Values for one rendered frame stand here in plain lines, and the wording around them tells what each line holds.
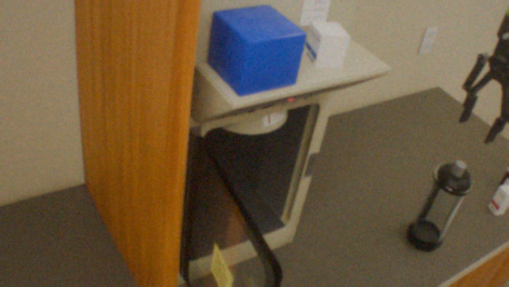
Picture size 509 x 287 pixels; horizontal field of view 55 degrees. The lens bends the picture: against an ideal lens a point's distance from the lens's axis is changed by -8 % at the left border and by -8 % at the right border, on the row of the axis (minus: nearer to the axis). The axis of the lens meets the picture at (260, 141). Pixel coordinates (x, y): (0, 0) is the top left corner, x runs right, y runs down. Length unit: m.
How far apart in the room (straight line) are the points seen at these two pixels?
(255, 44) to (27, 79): 0.67
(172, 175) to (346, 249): 0.67
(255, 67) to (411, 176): 1.00
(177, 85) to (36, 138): 0.69
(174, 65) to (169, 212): 0.27
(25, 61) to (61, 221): 0.40
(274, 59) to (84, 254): 0.72
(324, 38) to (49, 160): 0.82
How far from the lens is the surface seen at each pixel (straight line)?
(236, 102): 0.73
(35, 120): 1.30
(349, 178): 1.55
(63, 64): 1.24
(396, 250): 1.40
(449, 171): 1.32
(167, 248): 0.92
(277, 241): 1.28
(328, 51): 0.84
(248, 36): 0.71
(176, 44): 0.66
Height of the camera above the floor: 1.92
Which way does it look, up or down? 38 degrees down
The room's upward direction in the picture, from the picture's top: 11 degrees clockwise
